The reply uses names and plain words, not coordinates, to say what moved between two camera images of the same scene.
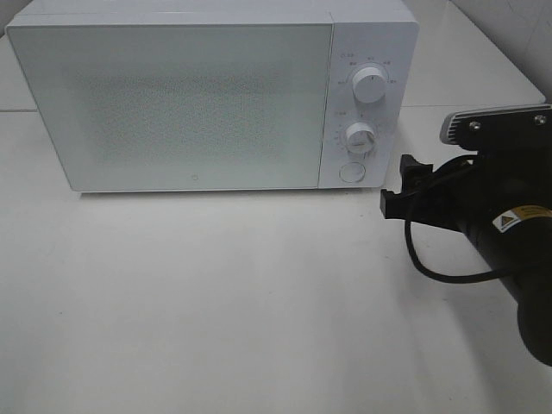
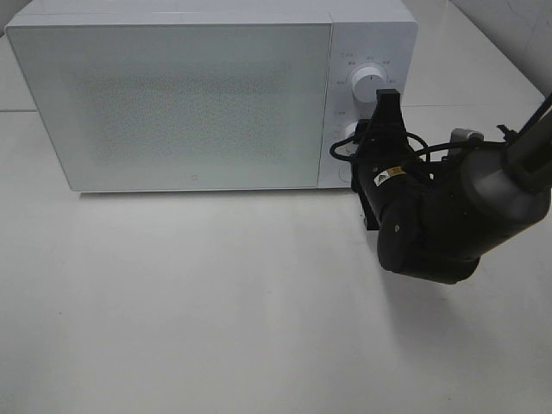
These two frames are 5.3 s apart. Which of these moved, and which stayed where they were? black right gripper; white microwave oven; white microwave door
Moved: black right gripper
Stayed: white microwave door; white microwave oven
